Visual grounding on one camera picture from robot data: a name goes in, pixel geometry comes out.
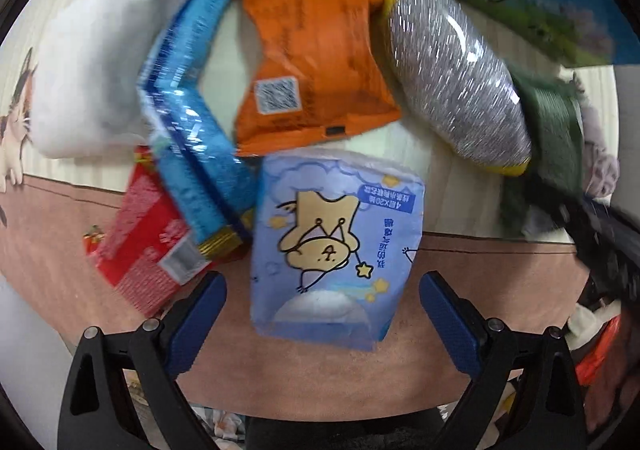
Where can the blue foil snack pack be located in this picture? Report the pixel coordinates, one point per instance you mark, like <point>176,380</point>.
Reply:
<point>214,190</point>

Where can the plush goose toy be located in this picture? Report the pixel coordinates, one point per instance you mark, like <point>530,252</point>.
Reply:
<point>584,321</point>

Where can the grey rolled cloth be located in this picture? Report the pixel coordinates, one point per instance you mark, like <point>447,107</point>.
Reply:
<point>600,169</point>

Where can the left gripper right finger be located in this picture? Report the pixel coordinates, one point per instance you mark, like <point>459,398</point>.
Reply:
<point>547,411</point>

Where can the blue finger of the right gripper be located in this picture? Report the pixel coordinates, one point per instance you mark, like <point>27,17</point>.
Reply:
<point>606,239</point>

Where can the green snack bag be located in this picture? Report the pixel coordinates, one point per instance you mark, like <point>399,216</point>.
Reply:
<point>554,124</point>

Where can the orange snack bag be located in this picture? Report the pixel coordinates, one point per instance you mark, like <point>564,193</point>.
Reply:
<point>318,80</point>

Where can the orange red plastic bag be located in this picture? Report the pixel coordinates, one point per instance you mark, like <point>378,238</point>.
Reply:
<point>588,368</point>

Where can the blue cartoon tissue pack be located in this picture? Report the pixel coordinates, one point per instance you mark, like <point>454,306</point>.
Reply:
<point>333,238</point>

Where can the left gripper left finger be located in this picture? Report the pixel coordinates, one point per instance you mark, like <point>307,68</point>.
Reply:
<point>97,411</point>

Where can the white soft pack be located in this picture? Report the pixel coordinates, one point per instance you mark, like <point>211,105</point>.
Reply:
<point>85,100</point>

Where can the red snack bag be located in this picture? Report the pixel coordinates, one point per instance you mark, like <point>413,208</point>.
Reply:
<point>150,253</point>

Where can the silver yellow scrubber pack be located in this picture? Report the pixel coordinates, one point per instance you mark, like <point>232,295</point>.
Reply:
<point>456,84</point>

